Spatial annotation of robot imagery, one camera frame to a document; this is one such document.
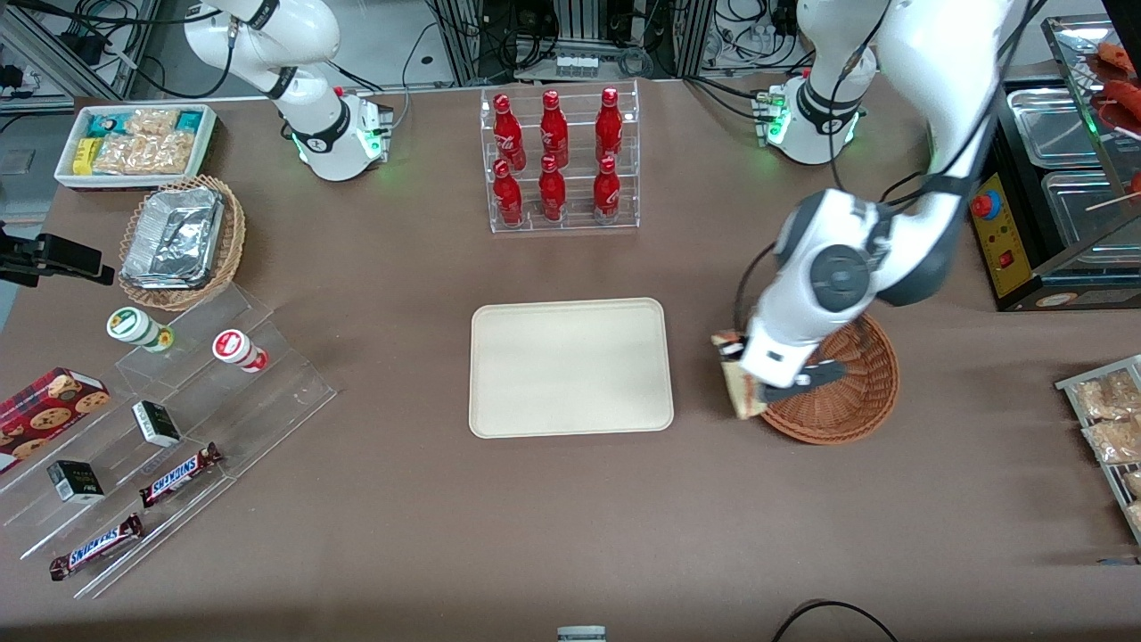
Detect steel warmer pan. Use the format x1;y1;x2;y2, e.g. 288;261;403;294
1040;168;1141;252
1006;85;1108;170

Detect black clamp device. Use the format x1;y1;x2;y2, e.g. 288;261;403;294
0;221;117;288

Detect green lid cup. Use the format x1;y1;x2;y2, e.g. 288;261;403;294
107;307;175;353

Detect white snack bin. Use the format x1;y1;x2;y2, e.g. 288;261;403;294
54;104;220;191

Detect brown round wicker basket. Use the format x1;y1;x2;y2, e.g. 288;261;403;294
759;312;900;445

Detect black food warmer machine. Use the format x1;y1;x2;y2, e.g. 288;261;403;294
967;13;1141;313

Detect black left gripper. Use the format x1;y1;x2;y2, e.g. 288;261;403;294
712;333;809;405

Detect beige plastic tray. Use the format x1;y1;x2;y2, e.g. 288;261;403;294
469;298;675;440

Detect clear cracker packet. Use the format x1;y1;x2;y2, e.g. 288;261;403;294
125;109;180;137
93;133;195;176

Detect triangular sandwich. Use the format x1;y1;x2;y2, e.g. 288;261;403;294
711;339;769;421

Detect clear acrylic stepped display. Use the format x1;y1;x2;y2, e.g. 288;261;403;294
0;284;338;601

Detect clear acrylic bottle rack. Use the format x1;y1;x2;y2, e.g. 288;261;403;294
480;80;641;235

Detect aluminium frame rack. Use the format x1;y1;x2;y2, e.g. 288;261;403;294
428;0;714;86

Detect red cookie box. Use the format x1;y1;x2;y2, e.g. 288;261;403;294
0;367;112;474

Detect grey wire tray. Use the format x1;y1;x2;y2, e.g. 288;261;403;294
1055;355;1141;546

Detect red drink bottle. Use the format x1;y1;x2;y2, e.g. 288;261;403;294
540;90;571;169
595;87;624;164
538;156;568;223
493;160;525;227
593;157;622;223
493;94;528;171

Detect red lid cup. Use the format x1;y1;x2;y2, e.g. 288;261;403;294
212;329;269;374

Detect silver foil container stack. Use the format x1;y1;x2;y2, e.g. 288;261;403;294
120;186;226;291

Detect light oval wicker basket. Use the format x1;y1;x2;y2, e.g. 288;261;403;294
118;175;247;312

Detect red sausage skewers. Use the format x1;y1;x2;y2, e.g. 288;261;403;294
1089;40;1141;135

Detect small black box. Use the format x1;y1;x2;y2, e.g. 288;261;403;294
47;460;106;506
132;400;183;449

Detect black floor cable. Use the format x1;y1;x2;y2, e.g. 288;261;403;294
771;599;901;642

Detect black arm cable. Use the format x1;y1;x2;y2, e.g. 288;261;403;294
734;0;1048;333

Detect snickers chocolate bar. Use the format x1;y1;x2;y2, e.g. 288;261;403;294
49;514;144;582
139;442;224;509

